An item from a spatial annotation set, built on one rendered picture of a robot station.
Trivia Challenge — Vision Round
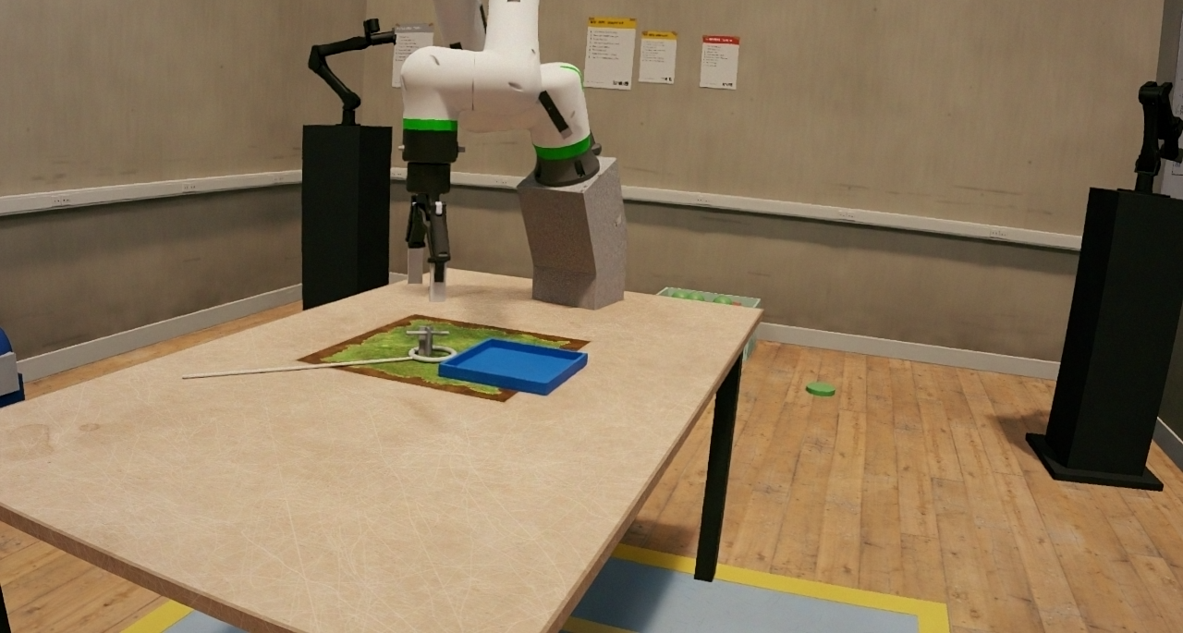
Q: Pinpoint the white ring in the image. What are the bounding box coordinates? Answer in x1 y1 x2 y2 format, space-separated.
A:
409 345 457 363

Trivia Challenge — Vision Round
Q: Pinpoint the blue tray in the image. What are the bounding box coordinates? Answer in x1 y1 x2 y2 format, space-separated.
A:
438 337 588 396

